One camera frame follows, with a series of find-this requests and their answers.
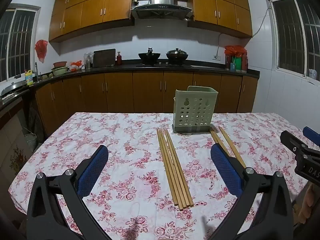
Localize red bag of bottles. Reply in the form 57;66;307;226
224;45;248;73

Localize orange plastic bag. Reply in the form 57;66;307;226
69;60;83;72

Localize black wok with lid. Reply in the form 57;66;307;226
165;48;189;64

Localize clear glass jars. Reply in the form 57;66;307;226
84;52;94;69

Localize yellow detergent bottle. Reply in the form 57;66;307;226
24;69;34;86

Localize black kitchen countertop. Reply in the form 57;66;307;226
0;59;260;110

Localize green basin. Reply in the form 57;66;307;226
51;66;69;76

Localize wooden lower kitchen cabinets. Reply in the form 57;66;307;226
35;70;259;137

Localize pink floral tablecloth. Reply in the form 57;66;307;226
8;112;320;240

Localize barred window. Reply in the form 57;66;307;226
0;4;40;82
265;0;320;80

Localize gas stove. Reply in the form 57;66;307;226
136;61;192;67

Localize dark cutting board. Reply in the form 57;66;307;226
92;49;116;68

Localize green perforated chopstick holder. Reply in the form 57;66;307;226
172;86;219;133

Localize green carton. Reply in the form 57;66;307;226
231;56;242;72

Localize red plastic bag on wall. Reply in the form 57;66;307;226
34;39;48;63

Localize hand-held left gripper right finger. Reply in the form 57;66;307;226
207;144;293;240

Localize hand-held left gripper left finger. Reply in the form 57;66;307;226
26;144;113;240

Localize steel pan lid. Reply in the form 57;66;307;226
1;81;27;97

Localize person's right hand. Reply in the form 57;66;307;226
297;182;316;224

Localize white wall cable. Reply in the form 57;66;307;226
251;7;272;37

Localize woven basket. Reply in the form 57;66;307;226
23;126;38;145

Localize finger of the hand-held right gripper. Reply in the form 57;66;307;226
302;126;320;150
280;130;308;155

